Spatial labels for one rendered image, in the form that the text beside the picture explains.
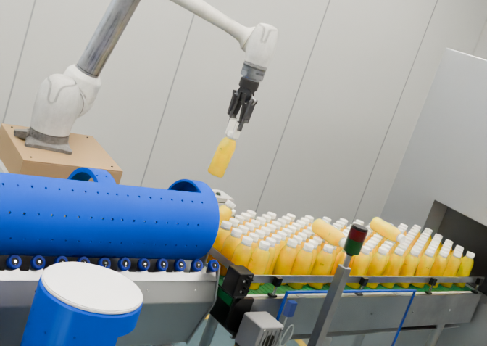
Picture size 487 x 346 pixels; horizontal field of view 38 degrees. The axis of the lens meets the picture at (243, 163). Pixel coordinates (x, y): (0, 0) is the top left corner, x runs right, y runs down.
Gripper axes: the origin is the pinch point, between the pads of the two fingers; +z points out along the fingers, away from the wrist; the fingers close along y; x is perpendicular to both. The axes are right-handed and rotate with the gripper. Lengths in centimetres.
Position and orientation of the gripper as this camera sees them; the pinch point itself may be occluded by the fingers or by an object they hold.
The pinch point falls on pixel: (233, 128)
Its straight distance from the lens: 275.4
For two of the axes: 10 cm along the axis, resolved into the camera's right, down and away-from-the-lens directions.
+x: 7.5, 1.1, 6.5
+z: -3.2, 9.3, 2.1
